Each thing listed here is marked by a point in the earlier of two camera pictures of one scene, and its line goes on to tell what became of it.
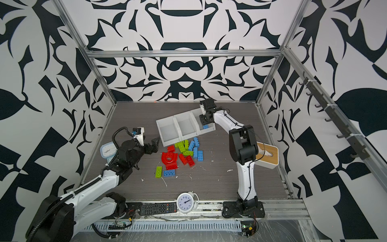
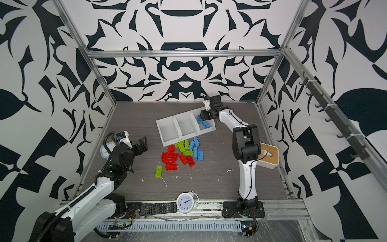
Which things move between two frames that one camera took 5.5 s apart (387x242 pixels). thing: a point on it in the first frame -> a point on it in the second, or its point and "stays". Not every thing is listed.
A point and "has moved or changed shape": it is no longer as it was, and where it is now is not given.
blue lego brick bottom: (169, 173) has moved or changed shape
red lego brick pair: (187, 160) stays
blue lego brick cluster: (193, 146) stays
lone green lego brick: (158, 171) stays
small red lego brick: (171, 148) stays
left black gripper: (153, 147) -> (142, 145)
